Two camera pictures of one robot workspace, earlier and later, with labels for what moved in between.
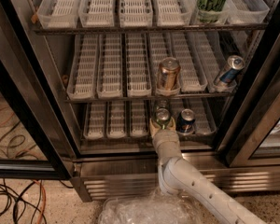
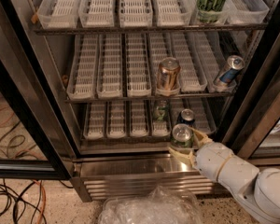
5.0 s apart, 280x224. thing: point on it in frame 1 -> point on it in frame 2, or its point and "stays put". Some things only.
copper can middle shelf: x=168 y=74 stays put
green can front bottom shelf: x=162 y=117 -> x=182 y=135
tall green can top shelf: x=211 y=1 stays put
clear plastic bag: x=154 y=206 stays put
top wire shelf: x=54 y=31 stays put
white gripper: x=165 y=136 -> x=209 y=160
